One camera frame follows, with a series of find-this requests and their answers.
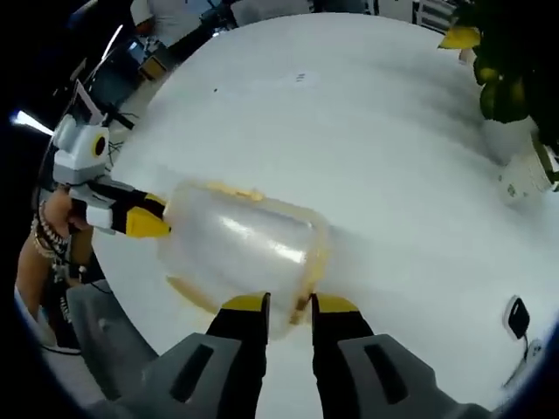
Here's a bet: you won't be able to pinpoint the clear plastic buckle container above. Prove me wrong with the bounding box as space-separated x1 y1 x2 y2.
155 182 325 338

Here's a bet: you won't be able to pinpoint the person's left hand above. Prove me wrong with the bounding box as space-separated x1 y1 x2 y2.
41 186 95 245

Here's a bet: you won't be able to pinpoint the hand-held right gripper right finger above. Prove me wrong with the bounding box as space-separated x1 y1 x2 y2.
309 292 484 419

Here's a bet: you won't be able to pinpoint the potted green plant white pot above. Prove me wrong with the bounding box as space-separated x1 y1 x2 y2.
438 0 559 207

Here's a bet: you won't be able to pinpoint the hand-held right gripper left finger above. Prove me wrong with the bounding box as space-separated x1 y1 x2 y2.
126 292 273 419

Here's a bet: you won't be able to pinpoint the beaded bracelets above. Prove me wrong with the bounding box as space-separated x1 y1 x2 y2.
31 199 72 261

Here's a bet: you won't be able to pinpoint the smartphone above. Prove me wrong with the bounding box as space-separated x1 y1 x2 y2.
503 294 533 341

